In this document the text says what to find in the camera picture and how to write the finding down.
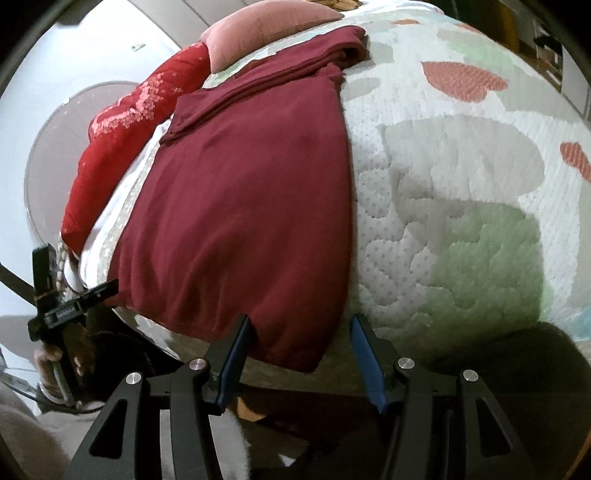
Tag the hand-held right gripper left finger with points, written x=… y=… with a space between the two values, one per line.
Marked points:
x=233 y=355

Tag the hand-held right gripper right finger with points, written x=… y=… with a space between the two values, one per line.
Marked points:
x=369 y=364

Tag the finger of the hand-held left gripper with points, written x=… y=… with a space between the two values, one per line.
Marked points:
x=102 y=290

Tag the maroon sweatshirt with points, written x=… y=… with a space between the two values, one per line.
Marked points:
x=254 y=184

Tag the person's left forearm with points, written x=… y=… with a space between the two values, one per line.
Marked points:
x=32 y=438

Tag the person's left hand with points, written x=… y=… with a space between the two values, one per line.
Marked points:
x=48 y=356

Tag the white fluffy blanket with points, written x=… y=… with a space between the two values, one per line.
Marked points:
x=99 y=249

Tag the person's dark trousers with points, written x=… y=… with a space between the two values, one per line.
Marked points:
x=323 y=427

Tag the round grey disc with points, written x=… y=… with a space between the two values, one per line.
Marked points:
x=60 y=138

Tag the red embroidered pillow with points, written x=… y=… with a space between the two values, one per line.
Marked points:
x=120 y=138

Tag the heart patterned bed cover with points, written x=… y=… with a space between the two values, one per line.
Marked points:
x=461 y=184

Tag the white wardrobe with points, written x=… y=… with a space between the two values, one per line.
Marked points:
x=175 y=23

